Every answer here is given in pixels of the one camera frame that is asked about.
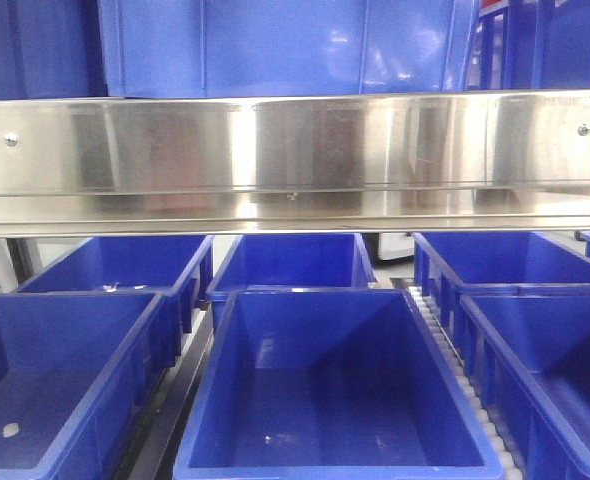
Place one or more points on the blue bin upper centre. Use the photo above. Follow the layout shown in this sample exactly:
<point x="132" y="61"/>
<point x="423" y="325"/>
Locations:
<point x="212" y="49"/>

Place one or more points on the rail bolt left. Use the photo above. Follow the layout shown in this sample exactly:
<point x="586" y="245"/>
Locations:
<point x="11" y="139"/>

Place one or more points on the blue bin lower right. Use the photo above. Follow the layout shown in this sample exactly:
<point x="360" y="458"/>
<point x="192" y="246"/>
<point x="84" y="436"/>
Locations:
<point x="528" y="358"/>

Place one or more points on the blue bin rear centre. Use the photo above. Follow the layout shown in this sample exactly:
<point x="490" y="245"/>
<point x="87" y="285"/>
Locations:
<point x="278" y="261"/>

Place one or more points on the rail bolt right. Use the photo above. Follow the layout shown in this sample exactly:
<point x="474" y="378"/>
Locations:
<point x="583" y="129"/>

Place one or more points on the stainless steel shelf rail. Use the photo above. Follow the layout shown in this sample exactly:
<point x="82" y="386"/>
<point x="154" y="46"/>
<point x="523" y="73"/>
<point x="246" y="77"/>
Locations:
<point x="488" y="160"/>

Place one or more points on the rail bolt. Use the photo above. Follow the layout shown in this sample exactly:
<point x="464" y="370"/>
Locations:
<point x="583" y="129"/>
<point x="11" y="139"/>

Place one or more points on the blue bin upper left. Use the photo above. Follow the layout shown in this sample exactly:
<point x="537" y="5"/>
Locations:
<point x="50" y="49"/>

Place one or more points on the blue bin lower left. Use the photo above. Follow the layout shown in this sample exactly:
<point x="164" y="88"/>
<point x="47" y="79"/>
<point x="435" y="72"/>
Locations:
<point x="76" y="372"/>

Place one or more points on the blue bin lower centre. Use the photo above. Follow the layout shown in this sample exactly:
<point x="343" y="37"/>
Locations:
<point x="330" y="385"/>

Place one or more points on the roller conveyor track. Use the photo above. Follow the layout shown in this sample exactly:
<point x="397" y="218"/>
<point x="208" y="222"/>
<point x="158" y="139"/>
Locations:
<point x="452" y="357"/>

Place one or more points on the blue bin rear left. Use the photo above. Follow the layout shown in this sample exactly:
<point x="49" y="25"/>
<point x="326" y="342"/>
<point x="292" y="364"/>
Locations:
<point x="178" y="266"/>

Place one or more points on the blue bin rear right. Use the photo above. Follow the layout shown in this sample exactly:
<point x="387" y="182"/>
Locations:
<point x="450" y="264"/>

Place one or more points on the blue bin upper right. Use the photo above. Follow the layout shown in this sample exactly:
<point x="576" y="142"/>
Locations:
<point x="531" y="45"/>

